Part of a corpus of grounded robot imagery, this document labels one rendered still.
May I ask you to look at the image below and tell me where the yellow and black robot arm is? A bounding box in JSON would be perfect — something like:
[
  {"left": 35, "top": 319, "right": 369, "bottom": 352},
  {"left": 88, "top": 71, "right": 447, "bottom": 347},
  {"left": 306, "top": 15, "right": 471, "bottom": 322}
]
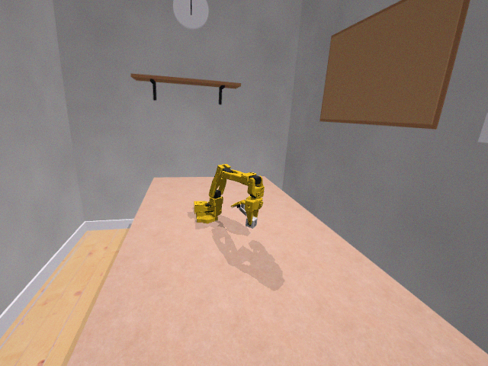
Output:
[{"left": 195, "top": 164, "right": 265, "bottom": 223}]

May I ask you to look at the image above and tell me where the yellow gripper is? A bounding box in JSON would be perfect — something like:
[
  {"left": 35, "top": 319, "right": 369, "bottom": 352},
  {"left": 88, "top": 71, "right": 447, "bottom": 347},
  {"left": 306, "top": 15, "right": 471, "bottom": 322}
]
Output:
[{"left": 231, "top": 196, "right": 263, "bottom": 225}]

